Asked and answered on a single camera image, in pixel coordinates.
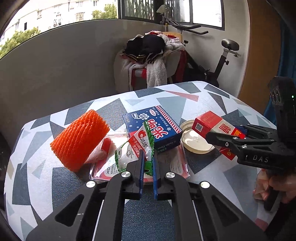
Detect green white snack packet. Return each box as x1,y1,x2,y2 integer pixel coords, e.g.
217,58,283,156
115,119,155,178

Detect round white plastic lid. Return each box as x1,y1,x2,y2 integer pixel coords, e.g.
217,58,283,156
180,119,216,154

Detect red cardboard box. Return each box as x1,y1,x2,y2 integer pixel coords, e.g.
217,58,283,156
191,111,241,139

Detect blue cardboard box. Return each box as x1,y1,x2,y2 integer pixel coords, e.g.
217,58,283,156
122,105,183,149

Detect person's right hand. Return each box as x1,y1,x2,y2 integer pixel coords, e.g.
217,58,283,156
253,169,296,204

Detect beige chair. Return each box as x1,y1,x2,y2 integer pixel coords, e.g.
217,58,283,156
114,32,188,93

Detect geometric patterned tablecloth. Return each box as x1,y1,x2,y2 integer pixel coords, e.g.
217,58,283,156
3,81,278,241

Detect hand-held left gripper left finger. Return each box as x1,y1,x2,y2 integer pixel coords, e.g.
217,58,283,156
25,152,146,241

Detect black exercise bike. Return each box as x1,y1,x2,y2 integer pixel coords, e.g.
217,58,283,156
159,14,241,88

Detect pile of clothes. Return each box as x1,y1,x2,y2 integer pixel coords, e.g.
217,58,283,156
121,30,185,87

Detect wooden door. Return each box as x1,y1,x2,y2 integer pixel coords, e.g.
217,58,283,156
238,0,281,114

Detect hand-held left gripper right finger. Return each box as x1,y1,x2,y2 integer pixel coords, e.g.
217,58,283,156
151,153,266,241

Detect red yellow-print packet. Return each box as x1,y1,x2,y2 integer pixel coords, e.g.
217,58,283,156
218,145,236,161

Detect clear plastic tray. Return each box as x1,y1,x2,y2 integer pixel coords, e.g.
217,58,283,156
89,133,191,183

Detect orange foam net sleeve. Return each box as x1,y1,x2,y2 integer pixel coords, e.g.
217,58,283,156
50,109,109,172

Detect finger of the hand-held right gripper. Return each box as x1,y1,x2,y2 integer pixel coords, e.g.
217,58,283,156
205,131,246,151
233,124,278,140

